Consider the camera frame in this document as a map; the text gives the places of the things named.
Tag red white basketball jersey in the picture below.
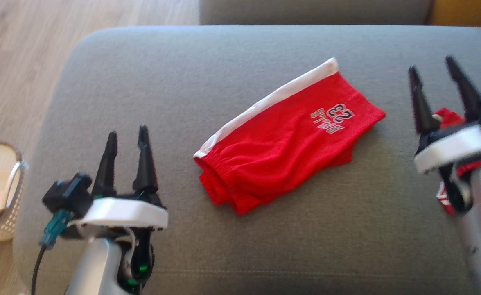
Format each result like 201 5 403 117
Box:
432 107 481 216

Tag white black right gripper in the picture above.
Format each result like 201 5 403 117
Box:
408 55 481 175

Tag grey sofa seat cushion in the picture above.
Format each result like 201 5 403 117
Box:
13 25 481 295

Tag yellow sofa cushion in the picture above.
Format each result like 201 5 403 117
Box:
429 0 481 28

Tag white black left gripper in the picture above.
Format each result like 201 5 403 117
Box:
70 125 168 229

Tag red shorts with white stripe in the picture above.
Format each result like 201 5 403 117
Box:
193 57 387 216

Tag black cable with teal connector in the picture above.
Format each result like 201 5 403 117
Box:
31 209 72 295

